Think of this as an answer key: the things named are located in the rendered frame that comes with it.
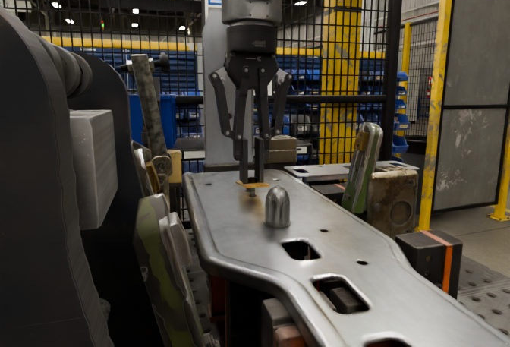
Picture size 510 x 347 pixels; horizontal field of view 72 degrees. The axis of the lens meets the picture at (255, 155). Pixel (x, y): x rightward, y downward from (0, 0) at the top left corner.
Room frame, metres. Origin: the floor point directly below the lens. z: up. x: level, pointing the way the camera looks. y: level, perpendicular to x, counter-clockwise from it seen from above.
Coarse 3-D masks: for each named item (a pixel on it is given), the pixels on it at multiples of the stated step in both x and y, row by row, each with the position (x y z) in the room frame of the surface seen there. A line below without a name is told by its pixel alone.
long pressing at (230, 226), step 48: (192, 192) 0.56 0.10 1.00; (240, 192) 0.57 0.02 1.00; (288, 192) 0.57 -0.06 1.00; (240, 240) 0.38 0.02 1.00; (288, 240) 0.38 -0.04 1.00; (336, 240) 0.38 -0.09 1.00; (384, 240) 0.38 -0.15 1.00; (288, 288) 0.27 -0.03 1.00; (384, 288) 0.28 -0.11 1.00; (432, 288) 0.28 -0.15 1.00; (336, 336) 0.21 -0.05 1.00; (384, 336) 0.22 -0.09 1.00; (432, 336) 0.22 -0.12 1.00; (480, 336) 0.22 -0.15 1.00
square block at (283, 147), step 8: (280, 136) 0.85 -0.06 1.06; (288, 136) 0.86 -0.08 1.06; (272, 144) 0.81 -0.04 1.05; (280, 144) 0.81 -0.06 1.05; (288, 144) 0.82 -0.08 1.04; (296, 144) 0.82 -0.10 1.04; (272, 152) 0.81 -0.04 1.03; (280, 152) 0.81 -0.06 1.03; (288, 152) 0.82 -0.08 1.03; (296, 152) 0.82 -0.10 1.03; (264, 160) 0.81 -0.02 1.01; (272, 160) 0.81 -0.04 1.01; (280, 160) 0.81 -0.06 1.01; (288, 160) 0.82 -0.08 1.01; (296, 160) 0.82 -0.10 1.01; (264, 168) 0.82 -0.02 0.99; (272, 168) 0.81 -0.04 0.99; (280, 168) 0.81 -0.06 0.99
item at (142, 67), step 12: (132, 60) 0.49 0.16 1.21; (144, 60) 0.49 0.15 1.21; (132, 72) 0.50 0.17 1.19; (144, 72) 0.49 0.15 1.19; (144, 84) 0.49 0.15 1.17; (144, 96) 0.49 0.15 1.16; (144, 108) 0.49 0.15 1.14; (156, 108) 0.50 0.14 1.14; (144, 120) 0.49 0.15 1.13; (156, 120) 0.50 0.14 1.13; (156, 132) 0.50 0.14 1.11; (156, 144) 0.50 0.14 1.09
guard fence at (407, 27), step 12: (408, 24) 4.48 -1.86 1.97; (408, 36) 4.48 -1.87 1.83; (312, 48) 6.77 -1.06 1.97; (408, 48) 4.49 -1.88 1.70; (420, 48) 4.30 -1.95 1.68; (408, 60) 4.49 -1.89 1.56; (408, 72) 4.46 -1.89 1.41; (420, 72) 4.27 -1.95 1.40; (420, 108) 4.23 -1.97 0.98; (408, 132) 4.38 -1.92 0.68; (396, 156) 4.52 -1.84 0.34; (504, 216) 3.19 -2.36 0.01
